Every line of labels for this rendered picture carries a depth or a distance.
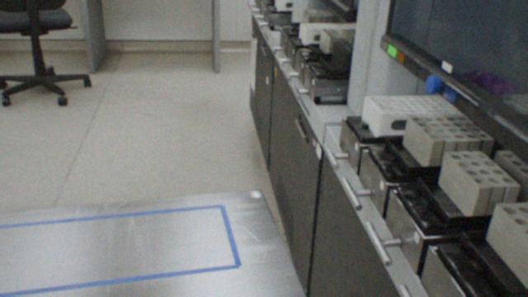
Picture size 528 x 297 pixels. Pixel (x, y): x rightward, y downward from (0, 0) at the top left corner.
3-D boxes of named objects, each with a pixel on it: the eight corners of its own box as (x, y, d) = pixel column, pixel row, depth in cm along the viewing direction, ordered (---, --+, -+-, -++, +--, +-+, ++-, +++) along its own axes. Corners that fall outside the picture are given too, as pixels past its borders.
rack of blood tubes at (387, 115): (484, 120, 114) (490, 95, 112) (508, 139, 106) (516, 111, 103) (360, 122, 110) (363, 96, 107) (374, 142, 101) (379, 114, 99)
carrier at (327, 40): (335, 57, 150) (337, 38, 147) (328, 57, 149) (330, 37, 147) (325, 47, 160) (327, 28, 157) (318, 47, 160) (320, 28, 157)
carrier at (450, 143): (450, 172, 87) (458, 141, 85) (440, 172, 87) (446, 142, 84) (423, 143, 98) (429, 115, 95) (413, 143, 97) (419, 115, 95)
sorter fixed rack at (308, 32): (379, 41, 177) (382, 24, 174) (389, 49, 168) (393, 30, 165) (298, 40, 173) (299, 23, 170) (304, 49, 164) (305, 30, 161)
